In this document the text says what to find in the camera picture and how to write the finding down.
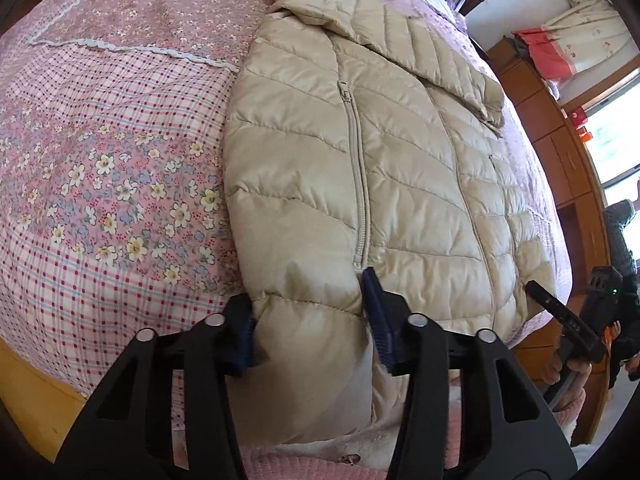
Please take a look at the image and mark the red cloth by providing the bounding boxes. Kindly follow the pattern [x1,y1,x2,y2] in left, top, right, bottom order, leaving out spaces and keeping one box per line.
[514,27,572,82]

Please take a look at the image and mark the red window sill boxes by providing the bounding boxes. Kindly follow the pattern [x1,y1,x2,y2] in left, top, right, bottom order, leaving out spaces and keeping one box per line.
[570,106,594,144]

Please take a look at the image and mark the pink floral bedspread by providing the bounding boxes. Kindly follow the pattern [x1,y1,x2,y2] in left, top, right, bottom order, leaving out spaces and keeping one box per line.
[0,0,574,456]

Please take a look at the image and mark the pale floral curtain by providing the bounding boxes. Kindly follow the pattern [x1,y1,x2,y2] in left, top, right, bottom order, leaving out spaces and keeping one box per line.
[542,0,634,92]

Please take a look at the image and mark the long wooden cabinet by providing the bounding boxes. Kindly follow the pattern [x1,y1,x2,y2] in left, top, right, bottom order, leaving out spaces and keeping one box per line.
[487,35,623,356]

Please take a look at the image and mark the grey fuzzy cloth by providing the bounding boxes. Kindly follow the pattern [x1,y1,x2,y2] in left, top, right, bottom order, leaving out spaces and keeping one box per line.
[601,199,640,273]

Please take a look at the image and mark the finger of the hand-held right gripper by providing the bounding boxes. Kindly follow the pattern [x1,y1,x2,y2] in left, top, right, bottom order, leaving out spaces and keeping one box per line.
[525,280,610,365]

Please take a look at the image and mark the person's right forearm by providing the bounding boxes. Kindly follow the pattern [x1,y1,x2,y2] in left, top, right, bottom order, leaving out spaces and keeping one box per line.
[549,384,590,448]

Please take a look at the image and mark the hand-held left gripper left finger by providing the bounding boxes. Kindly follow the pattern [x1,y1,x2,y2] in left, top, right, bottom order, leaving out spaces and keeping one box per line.
[50,294,262,480]

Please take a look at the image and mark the person's pink fuzzy garment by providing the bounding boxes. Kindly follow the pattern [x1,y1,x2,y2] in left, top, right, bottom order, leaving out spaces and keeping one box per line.
[240,392,590,480]

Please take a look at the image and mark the person's right hand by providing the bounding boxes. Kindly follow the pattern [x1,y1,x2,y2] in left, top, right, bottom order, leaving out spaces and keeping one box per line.
[544,354,593,403]

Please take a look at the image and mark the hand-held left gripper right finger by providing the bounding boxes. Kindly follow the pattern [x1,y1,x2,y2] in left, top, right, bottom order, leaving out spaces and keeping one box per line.
[361,266,576,480]

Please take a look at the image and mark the beige quilted puffer jacket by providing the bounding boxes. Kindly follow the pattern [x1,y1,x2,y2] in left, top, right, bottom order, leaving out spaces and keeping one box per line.
[222,0,560,447]

